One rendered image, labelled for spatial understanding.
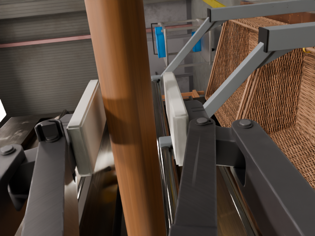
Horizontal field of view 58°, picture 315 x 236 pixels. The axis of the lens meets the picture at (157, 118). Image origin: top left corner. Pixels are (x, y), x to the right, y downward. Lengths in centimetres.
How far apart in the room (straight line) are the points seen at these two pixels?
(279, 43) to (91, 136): 49
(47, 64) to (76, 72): 76
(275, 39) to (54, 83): 786
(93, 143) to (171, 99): 5
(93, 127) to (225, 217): 84
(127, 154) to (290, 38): 48
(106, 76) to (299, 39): 50
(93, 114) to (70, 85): 805
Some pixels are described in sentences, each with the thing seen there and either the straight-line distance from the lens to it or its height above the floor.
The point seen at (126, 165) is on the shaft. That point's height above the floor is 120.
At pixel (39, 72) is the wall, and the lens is 829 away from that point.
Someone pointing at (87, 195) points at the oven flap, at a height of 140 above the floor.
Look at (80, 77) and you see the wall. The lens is 807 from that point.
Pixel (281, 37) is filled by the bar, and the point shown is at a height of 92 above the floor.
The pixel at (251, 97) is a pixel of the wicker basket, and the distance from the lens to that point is 119.
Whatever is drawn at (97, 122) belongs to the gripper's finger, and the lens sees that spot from 18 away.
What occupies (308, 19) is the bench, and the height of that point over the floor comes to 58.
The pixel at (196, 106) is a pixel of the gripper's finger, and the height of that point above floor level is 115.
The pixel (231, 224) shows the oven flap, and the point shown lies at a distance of 95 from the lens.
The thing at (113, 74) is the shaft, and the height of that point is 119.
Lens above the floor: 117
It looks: level
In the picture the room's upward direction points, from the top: 96 degrees counter-clockwise
